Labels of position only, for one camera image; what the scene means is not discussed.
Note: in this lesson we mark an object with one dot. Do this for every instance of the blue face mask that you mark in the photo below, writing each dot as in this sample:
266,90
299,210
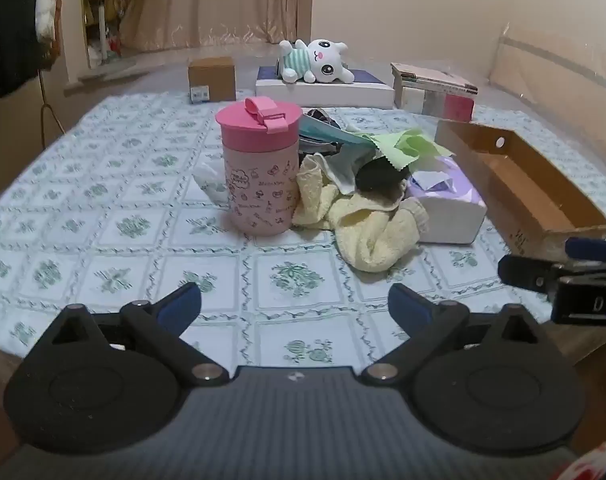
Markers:
323,130

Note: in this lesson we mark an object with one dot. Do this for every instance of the pink lidded cup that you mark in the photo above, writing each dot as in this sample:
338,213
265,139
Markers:
260,185

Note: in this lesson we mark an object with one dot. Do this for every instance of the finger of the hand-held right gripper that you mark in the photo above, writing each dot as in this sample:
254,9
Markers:
525,275
593,249

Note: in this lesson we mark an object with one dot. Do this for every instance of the green cloth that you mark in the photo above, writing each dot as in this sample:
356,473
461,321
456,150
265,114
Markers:
408,147

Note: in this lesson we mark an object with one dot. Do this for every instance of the black cloth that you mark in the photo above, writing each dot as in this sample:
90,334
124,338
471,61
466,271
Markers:
378,177

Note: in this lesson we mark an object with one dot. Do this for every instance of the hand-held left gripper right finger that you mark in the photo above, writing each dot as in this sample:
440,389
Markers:
408,305

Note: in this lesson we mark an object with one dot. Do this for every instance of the stack of books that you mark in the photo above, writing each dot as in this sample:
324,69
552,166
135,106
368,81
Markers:
433,100

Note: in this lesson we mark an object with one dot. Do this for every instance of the hanging white puffer jacket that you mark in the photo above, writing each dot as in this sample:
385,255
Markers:
47,10

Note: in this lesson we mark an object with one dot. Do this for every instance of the flat white box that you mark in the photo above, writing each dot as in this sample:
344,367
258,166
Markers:
328,95

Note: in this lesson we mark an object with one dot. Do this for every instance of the hanging black coat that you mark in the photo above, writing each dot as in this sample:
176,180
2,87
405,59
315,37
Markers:
8,25

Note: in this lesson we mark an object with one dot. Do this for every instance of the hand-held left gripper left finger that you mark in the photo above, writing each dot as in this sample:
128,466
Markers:
183,302

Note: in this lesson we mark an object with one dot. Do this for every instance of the dark hair accessory bundle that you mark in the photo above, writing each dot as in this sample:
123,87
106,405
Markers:
323,115

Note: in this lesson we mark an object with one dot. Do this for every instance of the green patterned tablecloth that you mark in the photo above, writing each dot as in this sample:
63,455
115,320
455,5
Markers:
108,185

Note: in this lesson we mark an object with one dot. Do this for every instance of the beige curtain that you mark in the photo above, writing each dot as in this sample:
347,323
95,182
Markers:
208,0

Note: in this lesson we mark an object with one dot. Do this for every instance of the cluttered shelf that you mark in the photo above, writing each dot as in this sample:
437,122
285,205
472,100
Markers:
100,10

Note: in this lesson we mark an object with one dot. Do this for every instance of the small closed cardboard box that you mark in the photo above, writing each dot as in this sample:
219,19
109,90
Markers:
213,77

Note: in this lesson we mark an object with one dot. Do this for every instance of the white plush toy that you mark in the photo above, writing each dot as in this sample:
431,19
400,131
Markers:
323,60

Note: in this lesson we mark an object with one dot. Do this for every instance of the clear plastic sheet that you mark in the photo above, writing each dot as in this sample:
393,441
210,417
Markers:
558,70

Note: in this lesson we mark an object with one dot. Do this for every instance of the purple tissue pack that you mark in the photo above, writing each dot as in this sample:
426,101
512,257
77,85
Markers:
448,215

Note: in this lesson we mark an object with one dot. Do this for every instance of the yellow towel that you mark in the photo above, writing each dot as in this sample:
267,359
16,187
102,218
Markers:
368,230

